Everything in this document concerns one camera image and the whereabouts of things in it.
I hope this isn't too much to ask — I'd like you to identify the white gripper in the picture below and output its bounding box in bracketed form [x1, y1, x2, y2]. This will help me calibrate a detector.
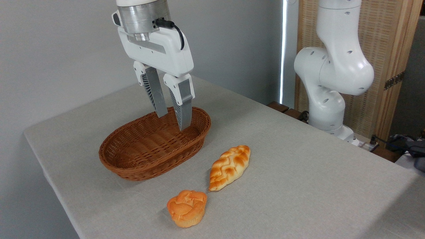
[118, 27, 195, 131]

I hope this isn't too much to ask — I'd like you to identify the braided long bread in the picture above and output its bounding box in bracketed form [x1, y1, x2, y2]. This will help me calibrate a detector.
[209, 145, 251, 192]

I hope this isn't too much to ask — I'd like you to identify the brown oval wicker basket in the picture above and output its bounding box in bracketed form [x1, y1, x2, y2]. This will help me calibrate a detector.
[99, 106, 211, 181]

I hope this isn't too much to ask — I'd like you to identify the round muffin-shaped bread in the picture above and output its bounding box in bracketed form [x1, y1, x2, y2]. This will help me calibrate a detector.
[166, 190, 208, 228]

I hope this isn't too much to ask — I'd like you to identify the dark wooden block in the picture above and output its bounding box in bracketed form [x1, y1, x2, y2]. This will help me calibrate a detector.
[284, 108, 310, 124]
[267, 101, 289, 113]

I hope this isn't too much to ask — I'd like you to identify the grey tablecloth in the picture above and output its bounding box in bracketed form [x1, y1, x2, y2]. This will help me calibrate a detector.
[23, 70, 425, 239]

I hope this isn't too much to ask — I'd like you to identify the white power strip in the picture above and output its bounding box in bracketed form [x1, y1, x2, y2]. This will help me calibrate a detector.
[352, 137, 376, 152]

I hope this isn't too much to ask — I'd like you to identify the dark metal screen hinge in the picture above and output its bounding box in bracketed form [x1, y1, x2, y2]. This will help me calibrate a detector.
[384, 71, 405, 91]

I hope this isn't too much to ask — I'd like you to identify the dark bundled fabric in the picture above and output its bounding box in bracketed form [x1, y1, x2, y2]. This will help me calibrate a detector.
[387, 134, 425, 172]

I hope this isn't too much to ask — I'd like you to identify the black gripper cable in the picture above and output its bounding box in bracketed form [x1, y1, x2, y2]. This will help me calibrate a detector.
[153, 18, 185, 51]

